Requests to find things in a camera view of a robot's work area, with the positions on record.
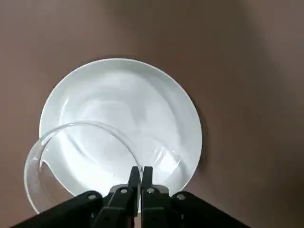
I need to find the clear glass petri dish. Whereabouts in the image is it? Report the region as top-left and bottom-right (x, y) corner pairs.
(23, 121), (185, 214)

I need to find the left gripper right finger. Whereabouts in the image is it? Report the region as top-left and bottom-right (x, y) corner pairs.
(140, 166), (252, 228)

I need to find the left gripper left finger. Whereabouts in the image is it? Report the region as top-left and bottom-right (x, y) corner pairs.
(10, 166), (141, 228)

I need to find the white round plate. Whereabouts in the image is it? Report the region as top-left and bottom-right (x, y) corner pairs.
(39, 58), (203, 198)

